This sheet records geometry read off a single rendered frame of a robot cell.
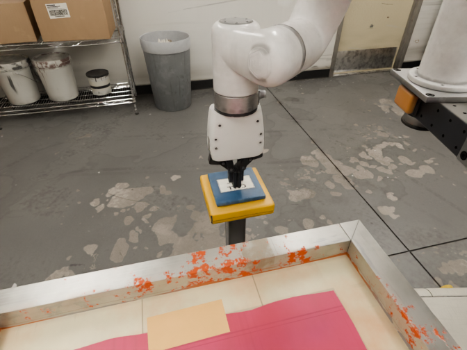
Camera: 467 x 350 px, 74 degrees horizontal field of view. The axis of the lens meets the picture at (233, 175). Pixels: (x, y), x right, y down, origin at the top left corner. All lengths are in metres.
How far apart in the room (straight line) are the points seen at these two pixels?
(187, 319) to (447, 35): 0.64
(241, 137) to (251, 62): 0.16
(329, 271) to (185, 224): 1.45
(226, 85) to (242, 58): 0.06
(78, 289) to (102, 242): 1.45
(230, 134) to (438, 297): 1.15
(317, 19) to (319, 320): 0.42
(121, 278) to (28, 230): 1.75
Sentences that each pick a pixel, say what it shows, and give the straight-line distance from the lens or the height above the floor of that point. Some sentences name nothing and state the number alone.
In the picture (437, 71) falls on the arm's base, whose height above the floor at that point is 1.17.
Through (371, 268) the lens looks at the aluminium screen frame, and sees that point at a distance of 0.51.
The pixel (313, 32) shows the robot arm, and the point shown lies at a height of 1.26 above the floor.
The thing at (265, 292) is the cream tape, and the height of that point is 0.96.
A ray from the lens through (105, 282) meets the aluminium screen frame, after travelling 0.48.
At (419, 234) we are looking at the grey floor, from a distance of 2.13.
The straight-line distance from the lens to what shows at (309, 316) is 0.48.
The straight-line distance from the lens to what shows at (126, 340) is 0.47.
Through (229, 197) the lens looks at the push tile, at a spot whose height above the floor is 0.97.
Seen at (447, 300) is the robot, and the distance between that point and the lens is 1.50.
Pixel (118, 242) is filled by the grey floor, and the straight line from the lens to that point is 1.91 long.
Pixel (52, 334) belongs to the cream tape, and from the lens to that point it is 0.51.
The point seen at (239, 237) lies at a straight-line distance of 0.72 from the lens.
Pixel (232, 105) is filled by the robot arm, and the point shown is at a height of 1.16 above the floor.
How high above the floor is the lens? 1.37
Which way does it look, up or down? 37 degrees down
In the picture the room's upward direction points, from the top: straight up
